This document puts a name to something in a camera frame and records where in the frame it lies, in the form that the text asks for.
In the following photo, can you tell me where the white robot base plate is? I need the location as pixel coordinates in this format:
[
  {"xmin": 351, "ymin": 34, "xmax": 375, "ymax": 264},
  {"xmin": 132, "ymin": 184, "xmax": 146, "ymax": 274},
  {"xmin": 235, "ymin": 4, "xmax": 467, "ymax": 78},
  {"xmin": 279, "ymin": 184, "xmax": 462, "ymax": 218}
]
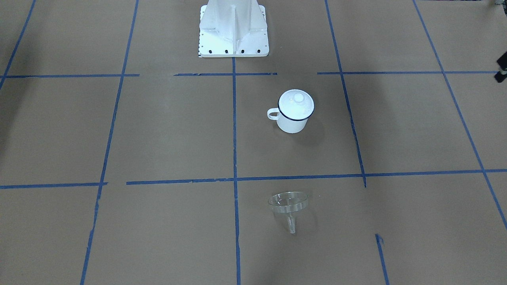
[{"xmin": 198, "ymin": 0, "xmax": 270, "ymax": 58}]

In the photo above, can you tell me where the white enamel mug blue rim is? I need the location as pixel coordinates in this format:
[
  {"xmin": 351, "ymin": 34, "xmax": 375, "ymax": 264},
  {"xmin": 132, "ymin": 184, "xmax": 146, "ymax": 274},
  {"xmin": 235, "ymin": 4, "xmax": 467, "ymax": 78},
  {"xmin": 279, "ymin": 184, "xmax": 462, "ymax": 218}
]
[{"xmin": 267, "ymin": 107, "xmax": 309, "ymax": 133}]

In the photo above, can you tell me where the white round mug lid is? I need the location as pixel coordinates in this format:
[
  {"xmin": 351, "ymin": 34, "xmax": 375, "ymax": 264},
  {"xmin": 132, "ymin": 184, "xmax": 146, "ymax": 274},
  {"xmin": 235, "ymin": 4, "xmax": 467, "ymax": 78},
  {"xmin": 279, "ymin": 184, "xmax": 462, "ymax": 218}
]
[{"xmin": 278, "ymin": 89, "xmax": 315, "ymax": 121}]

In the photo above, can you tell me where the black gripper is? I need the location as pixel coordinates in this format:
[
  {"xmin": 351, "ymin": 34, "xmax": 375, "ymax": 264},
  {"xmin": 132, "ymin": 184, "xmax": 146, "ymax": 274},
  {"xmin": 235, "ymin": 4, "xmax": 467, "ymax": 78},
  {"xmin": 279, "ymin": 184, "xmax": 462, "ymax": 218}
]
[{"xmin": 494, "ymin": 52, "xmax": 507, "ymax": 83}]

